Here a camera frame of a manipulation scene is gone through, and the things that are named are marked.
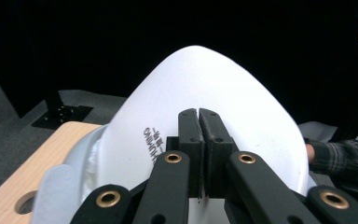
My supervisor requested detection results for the grey pedal bin white lid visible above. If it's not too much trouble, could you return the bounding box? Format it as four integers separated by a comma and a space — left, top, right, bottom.
31, 45, 319, 224

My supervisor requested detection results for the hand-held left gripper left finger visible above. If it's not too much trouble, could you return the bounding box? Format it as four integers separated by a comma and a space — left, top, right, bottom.
166, 107, 207, 200

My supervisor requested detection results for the black stand base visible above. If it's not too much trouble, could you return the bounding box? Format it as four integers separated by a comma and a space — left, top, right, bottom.
31, 88, 95, 131

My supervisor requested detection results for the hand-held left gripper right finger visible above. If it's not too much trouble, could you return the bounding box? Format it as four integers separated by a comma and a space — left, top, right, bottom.
198, 107, 241, 200

